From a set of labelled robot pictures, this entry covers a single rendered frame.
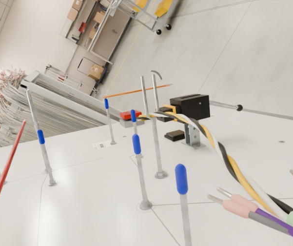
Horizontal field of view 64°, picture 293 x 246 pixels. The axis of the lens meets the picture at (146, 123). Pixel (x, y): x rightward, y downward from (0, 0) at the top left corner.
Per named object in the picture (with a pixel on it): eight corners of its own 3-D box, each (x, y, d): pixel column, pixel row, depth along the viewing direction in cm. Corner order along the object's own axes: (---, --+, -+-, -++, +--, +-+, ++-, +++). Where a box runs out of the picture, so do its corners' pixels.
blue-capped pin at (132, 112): (145, 157, 41) (138, 109, 39) (137, 159, 40) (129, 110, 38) (142, 154, 42) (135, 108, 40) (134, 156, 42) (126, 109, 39)
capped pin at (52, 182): (50, 181, 36) (36, 128, 34) (59, 180, 36) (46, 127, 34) (45, 186, 35) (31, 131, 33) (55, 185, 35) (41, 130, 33)
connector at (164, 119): (188, 115, 40) (186, 104, 40) (163, 122, 39) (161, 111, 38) (179, 113, 43) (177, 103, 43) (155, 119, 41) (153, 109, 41)
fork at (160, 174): (164, 171, 34) (151, 73, 31) (169, 175, 33) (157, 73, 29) (151, 175, 34) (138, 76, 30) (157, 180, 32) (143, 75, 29)
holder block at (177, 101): (210, 117, 41) (208, 94, 40) (183, 124, 39) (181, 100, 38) (197, 113, 45) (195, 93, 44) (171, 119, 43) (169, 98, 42)
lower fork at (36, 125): (43, 170, 41) (22, 90, 38) (53, 168, 42) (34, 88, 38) (42, 174, 39) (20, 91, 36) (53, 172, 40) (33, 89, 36)
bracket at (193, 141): (205, 146, 42) (204, 119, 41) (194, 149, 41) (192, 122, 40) (191, 140, 46) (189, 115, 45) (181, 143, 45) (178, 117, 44)
